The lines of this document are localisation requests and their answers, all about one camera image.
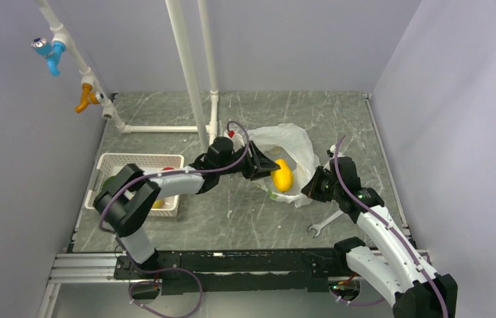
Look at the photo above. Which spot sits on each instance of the orange valve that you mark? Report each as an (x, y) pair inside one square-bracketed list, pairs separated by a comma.
[(88, 97)]

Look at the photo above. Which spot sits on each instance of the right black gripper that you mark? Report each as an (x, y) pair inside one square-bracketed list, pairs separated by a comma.
[(311, 190)]

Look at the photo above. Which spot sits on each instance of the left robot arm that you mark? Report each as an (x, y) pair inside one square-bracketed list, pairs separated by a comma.
[(126, 201)]

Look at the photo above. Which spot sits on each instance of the white plastic basket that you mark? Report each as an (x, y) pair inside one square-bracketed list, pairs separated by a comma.
[(109, 164)]

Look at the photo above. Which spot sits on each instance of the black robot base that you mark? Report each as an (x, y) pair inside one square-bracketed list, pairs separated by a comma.
[(310, 269)]

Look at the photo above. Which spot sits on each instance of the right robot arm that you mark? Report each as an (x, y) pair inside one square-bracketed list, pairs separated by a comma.
[(406, 281)]

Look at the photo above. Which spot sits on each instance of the yellow fake pear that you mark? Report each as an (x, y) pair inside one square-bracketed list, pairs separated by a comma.
[(158, 204)]

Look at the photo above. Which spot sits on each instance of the white PVC pipe frame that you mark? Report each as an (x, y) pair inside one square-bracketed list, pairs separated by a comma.
[(207, 132)]

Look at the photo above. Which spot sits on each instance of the yellow fake fruit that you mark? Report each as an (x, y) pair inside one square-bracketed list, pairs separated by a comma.
[(282, 178)]

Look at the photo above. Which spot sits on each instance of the silver wrench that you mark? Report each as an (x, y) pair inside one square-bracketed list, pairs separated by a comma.
[(317, 227)]

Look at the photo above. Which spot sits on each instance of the blue valve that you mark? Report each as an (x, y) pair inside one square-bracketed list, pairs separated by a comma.
[(51, 52)]

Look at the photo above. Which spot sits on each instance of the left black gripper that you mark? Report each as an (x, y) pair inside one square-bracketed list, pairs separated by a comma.
[(258, 165)]

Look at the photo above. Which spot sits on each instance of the green fake fruit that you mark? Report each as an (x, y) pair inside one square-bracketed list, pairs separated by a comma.
[(107, 184)]

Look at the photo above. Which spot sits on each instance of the white plastic bag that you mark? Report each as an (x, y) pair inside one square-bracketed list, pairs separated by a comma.
[(292, 144)]

